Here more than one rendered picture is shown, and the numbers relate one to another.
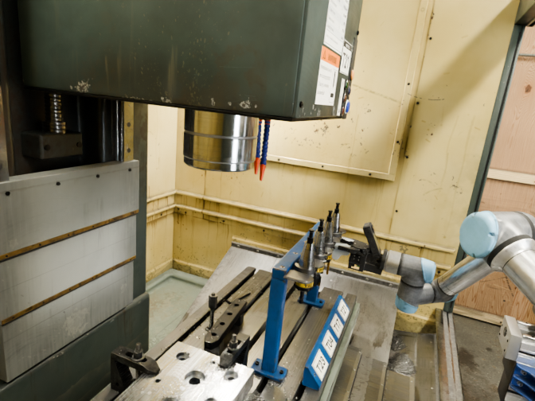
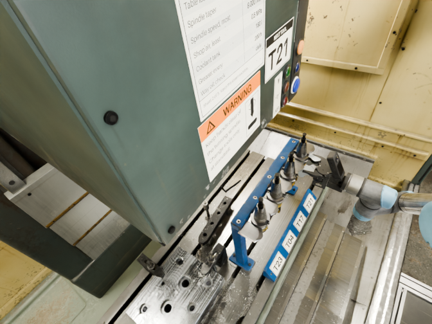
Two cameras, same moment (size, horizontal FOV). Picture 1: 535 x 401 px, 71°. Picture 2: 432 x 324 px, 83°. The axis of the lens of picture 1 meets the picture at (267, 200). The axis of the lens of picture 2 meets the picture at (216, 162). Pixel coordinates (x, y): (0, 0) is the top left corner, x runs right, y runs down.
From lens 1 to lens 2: 63 cm
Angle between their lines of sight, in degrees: 36
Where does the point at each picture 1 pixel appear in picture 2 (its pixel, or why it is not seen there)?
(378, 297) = (351, 170)
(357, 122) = (348, 11)
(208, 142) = not seen: hidden behind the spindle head
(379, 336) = (344, 204)
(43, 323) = (101, 231)
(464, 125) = not seen: outside the picture
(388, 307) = not seen: hidden behind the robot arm
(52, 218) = (74, 186)
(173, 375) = (171, 279)
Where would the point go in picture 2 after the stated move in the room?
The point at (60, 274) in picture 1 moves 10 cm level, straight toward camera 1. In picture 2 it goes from (99, 207) to (98, 228)
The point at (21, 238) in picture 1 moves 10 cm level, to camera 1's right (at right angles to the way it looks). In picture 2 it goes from (58, 207) to (81, 212)
